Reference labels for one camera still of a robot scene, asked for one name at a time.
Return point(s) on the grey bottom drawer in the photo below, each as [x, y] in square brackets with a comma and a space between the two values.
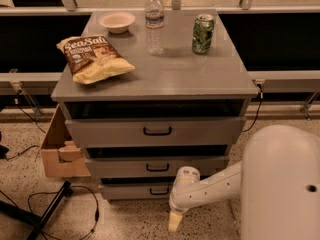
[136, 191]

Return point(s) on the sea salt chips bag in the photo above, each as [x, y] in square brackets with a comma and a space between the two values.
[92, 59]

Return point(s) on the green soda can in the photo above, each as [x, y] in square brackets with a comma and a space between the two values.
[202, 33]

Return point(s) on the white bowl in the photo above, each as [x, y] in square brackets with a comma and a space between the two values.
[117, 22]

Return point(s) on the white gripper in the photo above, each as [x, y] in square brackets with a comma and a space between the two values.
[177, 203]

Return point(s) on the grey top drawer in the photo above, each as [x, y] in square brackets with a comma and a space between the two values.
[94, 133]

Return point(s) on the cardboard box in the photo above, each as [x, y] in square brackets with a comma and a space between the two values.
[60, 155]

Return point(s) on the grey middle drawer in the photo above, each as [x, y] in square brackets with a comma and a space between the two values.
[153, 166]

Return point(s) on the grey drawer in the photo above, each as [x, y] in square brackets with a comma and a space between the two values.
[153, 166]
[136, 191]
[94, 133]

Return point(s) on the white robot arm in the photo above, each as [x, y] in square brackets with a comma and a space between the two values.
[277, 181]

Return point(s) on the clear water bottle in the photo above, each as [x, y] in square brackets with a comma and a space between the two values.
[154, 23]

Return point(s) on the grey drawer cabinet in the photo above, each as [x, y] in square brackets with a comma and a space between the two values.
[176, 84]

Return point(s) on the black tripod stand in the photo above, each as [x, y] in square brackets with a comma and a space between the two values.
[37, 222]

